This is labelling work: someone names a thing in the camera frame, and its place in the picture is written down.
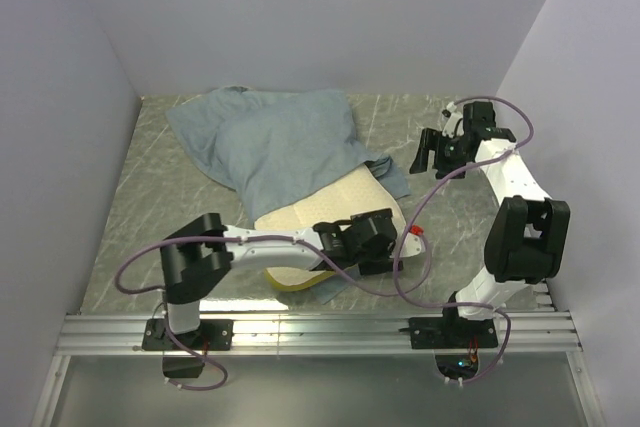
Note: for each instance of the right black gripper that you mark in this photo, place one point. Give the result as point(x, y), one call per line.
point(432, 140)

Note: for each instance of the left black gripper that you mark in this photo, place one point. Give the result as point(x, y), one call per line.
point(381, 261)

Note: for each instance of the blue fabric pillowcase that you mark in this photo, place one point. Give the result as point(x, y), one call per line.
point(293, 159)

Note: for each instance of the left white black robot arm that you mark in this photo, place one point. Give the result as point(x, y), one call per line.
point(197, 257)

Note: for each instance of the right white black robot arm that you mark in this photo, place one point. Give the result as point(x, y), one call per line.
point(454, 308)

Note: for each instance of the right controller board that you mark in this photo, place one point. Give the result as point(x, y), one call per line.
point(458, 366)

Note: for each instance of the left black controller box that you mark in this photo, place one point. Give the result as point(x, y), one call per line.
point(182, 367)

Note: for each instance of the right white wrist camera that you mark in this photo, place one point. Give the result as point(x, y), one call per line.
point(453, 126)

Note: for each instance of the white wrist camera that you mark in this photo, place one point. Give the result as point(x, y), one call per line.
point(414, 243)
point(453, 126)

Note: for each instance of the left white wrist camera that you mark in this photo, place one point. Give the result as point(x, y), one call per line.
point(414, 243)

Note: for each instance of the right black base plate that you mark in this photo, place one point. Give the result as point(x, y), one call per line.
point(438, 333)

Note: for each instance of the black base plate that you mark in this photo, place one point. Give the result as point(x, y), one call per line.
point(211, 335)
point(438, 333)

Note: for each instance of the aluminium front rail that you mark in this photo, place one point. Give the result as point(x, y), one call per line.
point(299, 334)

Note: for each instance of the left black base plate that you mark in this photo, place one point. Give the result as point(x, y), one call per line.
point(211, 335)

